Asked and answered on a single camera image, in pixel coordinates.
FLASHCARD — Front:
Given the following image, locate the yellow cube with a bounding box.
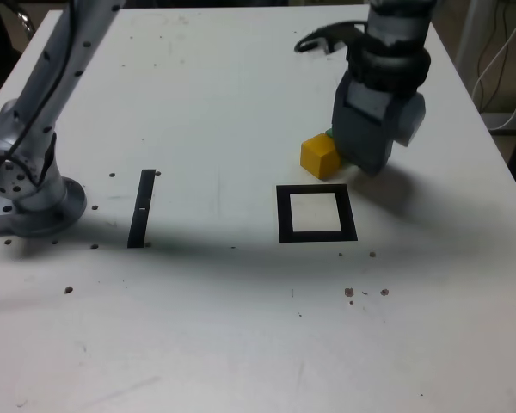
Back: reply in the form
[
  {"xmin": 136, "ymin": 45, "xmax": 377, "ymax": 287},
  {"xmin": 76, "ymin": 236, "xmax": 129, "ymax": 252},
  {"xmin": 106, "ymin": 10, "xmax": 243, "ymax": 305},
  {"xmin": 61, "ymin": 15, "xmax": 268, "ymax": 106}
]
[{"xmin": 299, "ymin": 133, "xmax": 341, "ymax": 180}]

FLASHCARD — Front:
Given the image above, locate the white vertical post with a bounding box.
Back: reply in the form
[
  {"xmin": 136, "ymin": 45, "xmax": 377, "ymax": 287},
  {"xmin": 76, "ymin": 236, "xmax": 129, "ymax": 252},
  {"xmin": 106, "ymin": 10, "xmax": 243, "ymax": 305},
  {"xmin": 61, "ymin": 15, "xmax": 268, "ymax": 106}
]
[{"xmin": 455, "ymin": 0, "xmax": 485, "ymax": 65}]

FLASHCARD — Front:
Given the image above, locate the black tape strip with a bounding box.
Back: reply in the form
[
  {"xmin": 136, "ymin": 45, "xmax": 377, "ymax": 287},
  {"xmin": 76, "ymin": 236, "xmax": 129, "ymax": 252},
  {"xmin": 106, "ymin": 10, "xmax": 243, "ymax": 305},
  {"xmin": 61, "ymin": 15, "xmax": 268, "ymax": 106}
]
[{"xmin": 126, "ymin": 169, "xmax": 157, "ymax": 250}]

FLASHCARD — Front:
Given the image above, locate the black tape square outline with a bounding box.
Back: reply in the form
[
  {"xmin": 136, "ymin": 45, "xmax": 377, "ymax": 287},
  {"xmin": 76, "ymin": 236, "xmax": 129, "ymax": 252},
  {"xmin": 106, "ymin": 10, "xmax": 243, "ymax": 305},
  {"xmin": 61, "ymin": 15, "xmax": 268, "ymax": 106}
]
[{"xmin": 275, "ymin": 183, "xmax": 359, "ymax": 244}]

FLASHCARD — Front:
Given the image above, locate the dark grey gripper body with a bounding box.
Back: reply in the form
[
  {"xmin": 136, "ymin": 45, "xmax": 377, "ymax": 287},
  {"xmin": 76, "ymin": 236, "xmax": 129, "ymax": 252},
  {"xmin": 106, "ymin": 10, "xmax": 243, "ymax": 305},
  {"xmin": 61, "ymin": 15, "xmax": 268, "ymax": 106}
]
[{"xmin": 335, "ymin": 73, "xmax": 426, "ymax": 126}]

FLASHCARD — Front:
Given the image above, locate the thin black cable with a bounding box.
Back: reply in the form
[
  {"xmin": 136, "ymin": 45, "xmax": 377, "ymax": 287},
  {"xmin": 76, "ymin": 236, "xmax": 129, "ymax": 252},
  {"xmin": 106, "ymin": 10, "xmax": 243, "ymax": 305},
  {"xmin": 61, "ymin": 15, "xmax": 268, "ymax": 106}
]
[{"xmin": 0, "ymin": 0, "xmax": 78, "ymax": 190}]

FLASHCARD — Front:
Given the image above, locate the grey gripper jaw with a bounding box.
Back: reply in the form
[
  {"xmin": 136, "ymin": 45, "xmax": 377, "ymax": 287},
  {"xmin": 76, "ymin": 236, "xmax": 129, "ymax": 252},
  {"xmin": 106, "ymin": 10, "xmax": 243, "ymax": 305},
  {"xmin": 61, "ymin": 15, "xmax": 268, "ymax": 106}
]
[{"xmin": 331, "ymin": 92, "xmax": 427, "ymax": 177}]

